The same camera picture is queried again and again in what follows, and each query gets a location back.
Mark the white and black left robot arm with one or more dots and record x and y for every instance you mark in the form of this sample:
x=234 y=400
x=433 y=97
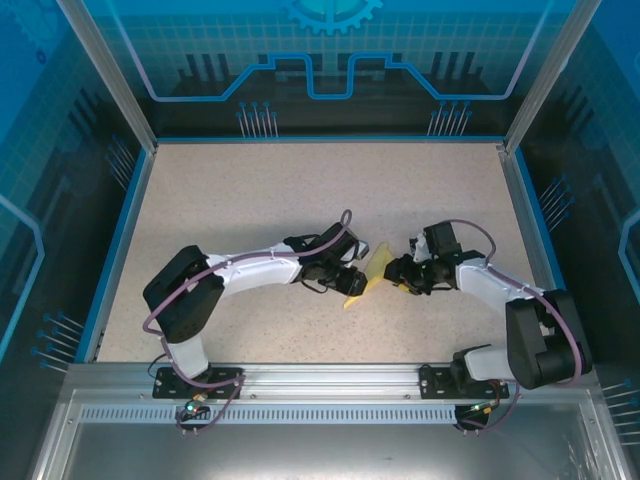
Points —
x=260 y=272

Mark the aluminium mounting rail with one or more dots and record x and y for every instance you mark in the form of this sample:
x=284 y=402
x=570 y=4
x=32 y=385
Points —
x=330 y=380

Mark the grey metal tray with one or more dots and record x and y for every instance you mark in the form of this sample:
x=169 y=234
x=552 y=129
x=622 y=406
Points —
x=320 y=450

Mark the yellow cloth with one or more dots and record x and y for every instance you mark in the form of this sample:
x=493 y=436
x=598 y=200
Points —
x=377 y=260

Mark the aluminium frame post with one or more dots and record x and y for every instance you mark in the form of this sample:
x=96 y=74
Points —
x=107 y=75
x=550 y=75

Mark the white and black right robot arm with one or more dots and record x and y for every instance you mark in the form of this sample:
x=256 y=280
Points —
x=485 y=287

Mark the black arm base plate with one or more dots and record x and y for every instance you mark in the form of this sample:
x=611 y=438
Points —
x=430 y=385
x=162 y=387

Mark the aluminium side rail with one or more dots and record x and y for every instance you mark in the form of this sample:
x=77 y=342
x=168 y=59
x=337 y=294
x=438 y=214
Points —
x=537 y=260
x=124 y=255

